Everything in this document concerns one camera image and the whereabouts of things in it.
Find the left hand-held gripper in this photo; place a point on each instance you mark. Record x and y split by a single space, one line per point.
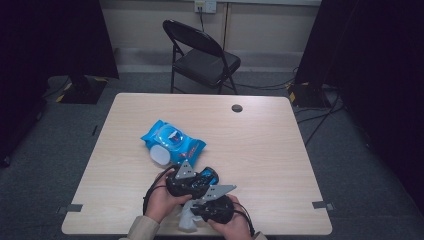
185 171

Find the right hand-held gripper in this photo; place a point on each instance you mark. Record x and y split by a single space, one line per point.
216 208

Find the blue wet wipes pack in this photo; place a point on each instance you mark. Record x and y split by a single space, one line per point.
186 150

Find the blue and black toy car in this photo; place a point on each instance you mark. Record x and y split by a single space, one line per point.
208 176

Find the white wet wipe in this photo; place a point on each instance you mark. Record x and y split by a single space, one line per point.
188 220

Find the person's right hand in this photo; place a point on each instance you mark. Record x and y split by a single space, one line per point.
236 230

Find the person's left hand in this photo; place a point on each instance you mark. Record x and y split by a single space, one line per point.
158 200

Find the dark round table grommet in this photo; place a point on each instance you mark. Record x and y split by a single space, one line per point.
237 108

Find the grey tape strip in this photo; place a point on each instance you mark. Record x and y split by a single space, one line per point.
71 208
321 205

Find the black folding chair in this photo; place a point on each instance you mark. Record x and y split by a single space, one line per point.
206 66

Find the black stand base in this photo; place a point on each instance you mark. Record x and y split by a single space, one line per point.
308 96
83 91

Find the black curtain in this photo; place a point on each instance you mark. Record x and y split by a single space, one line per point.
40 50
376 66

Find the white wall socket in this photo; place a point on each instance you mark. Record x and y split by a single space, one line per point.
205 6

